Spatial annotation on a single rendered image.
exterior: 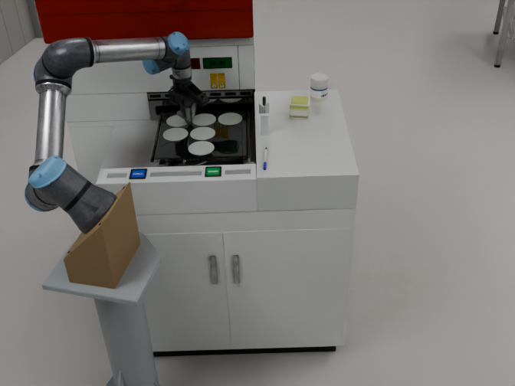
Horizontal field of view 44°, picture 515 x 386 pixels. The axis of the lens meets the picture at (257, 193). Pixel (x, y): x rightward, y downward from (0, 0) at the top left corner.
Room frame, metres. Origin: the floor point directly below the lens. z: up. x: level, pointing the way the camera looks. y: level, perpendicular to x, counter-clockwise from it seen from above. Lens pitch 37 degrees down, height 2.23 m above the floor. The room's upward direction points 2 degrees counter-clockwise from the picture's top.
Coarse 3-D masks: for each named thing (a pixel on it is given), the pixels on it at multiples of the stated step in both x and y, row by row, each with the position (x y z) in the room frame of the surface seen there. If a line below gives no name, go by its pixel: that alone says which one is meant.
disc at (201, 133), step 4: (196, 128) 2.24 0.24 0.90; (200, 128) 2.24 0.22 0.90; (204, 128) 2.24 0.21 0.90; (208, 128) 2.24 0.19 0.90; (192, 132) 2.21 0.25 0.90; (196, 132) 2.20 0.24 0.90; (200, 132) 2.20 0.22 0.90; (204, 132) 2.20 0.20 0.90; (208, 132) 2.20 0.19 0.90; (212, 132) 2.20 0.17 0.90; (192, 136) 2.18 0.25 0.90; (196, 136) 2.18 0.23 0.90; (200, 136) 2.17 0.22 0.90; (204, 136) 2.17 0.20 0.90; (208, 136) 2.17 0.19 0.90; (212, 136) 2.17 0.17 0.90
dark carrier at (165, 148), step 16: (208, 112) 2.37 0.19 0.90; (224, 112) 2.36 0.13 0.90; (240, 112) 2.36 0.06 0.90; (192, 128) 2.24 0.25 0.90; (224, 128) 2.23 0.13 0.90; (240, 128) 2.23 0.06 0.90; (160, 144) 2.13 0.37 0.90; (176, 144) 2.12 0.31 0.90; (224, 144) 2.11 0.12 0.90; (240, 144) 2.11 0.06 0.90
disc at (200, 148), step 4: (192, 144) 2.12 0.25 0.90; (196, 144) 2.12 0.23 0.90; (200, 144) 2.12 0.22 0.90; (204, 144) 2.12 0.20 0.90; (208, 144) 2.12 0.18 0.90; (212, 144) 2.12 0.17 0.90; (192, 148) 2.09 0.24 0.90; (196, 148) 2.09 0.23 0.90; (200, 148) 2.09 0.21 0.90; (204, 148) 2.09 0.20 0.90; (208, 148) 2.09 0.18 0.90; (212, 148) 2.09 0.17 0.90; (192, 152) 2.06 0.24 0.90; (196, 152) 2.06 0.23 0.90; (200, 152) 2.06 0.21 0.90; (204, 152) 2.06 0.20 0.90; (208, 152) 2.06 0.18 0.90
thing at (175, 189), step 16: (112, 176) 1.84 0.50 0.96; (128, 176) 1.83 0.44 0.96; (160, 176) 1.82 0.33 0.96; (176, 176) 1.82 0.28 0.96; (192, 176) 1.82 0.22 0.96; (224, 176) 1.81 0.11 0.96; (240, 176) 1.81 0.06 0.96; (256, 176) 1.81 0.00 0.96; (144, 192) 1.79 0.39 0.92; (160, 192) 1.79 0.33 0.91; (176, 192) 1.79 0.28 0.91; (192, 192) 1.79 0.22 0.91; (208, 192) 1.79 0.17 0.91; (224, 192) 1.79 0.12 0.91; (240, 192) 1.79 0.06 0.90; (256, 192) 1.79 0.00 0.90; (144, 208) 1.79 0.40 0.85; (160, 208) 1.79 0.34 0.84; (176, 208) 1.79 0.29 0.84; (192, 208) 1.79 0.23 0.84; (208, 208) 1.79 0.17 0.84; (224, 208) 1.79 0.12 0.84; (240, 208) 1.79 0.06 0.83; (256, 208) 1.79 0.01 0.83
